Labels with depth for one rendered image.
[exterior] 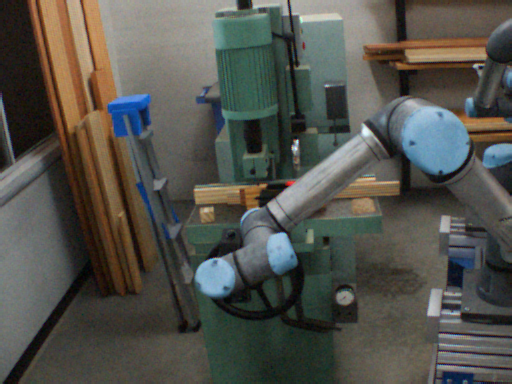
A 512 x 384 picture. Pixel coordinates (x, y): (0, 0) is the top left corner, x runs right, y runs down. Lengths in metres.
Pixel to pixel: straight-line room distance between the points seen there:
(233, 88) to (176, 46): 2.49
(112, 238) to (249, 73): 1.72
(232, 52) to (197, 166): 2.73
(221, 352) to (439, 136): 1.23
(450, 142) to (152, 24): 3.36
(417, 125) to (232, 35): 0.79
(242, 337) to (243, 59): 0.91
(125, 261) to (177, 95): 1.51
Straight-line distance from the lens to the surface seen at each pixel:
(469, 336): 1.51
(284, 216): 1.17
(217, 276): 1.06
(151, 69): 4.23
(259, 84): 1.68
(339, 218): 1.71
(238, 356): 1.99
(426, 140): 1.02
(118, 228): 3.15
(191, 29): 4.12
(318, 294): 1.83
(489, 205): 1.15
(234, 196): 1.86
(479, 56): 3.65
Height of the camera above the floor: 1.60
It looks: 21 degrees down
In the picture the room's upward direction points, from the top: 6 degrees counter-clockwise
